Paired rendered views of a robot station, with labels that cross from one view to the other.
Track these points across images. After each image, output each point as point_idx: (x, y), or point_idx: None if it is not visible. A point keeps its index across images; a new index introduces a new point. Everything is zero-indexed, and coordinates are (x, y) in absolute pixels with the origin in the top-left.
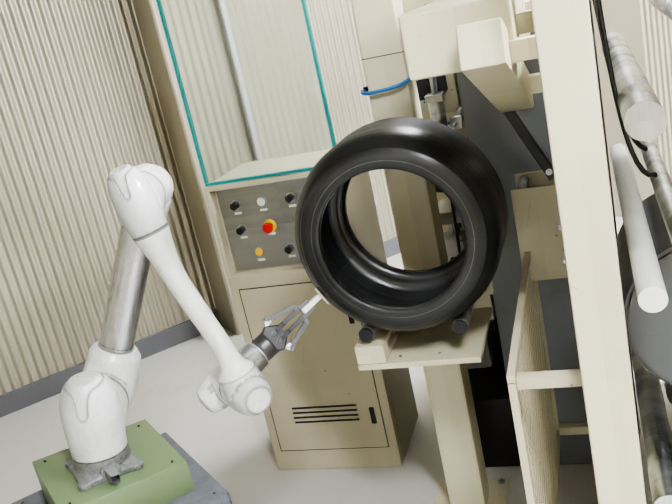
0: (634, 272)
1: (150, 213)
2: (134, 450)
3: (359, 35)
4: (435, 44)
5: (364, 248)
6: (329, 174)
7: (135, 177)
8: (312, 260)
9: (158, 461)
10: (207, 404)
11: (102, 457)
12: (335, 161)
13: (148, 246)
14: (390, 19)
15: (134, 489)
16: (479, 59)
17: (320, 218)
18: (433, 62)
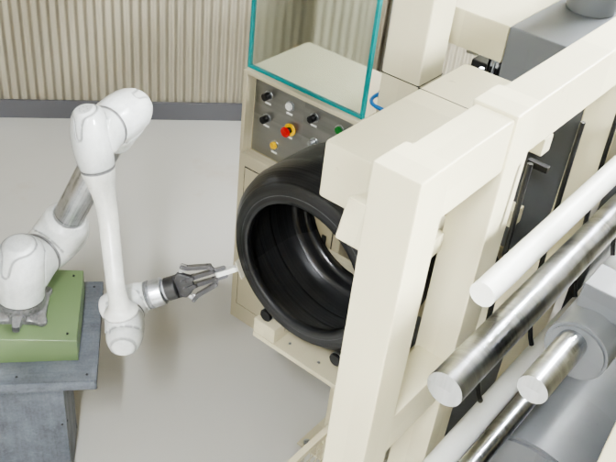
0: (426, 456)
1: (94, 159)
2: (51, 302)
3: (387, 49)
4: (346, 182)
5: (317, 229)
6: (271, 188)
7: (92, 125)
8: (239, 240)
9: (59, 326)
10: (101, 313)
11: (13, 307)
12: (280, 181)
13: (87, 181)
14: (419, 51)
15: (27, 344)
16: (352, 238)
17: (254, 215)
18: (341, 195)
